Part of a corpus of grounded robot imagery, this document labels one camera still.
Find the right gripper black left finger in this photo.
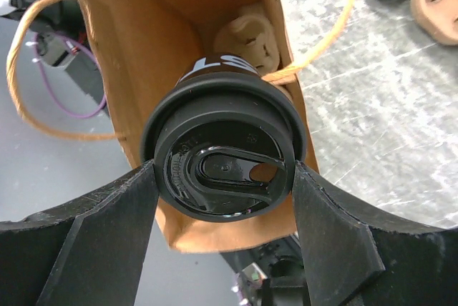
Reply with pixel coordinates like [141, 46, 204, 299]
[1, 162, 158, 305]

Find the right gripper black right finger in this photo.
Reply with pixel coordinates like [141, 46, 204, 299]
[292, 163, 457, 305]

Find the brown paper bag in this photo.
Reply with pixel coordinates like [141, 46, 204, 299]
[6, 0, 359, 254]

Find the single pulp cup carrier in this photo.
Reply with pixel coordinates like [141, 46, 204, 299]
[213, 3, 281, 76]

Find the brown pulp cup carrier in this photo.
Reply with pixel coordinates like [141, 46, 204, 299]
[410, 0, 457, 46]

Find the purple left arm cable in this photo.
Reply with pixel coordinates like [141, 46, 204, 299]
[34, 32, 108, 119]

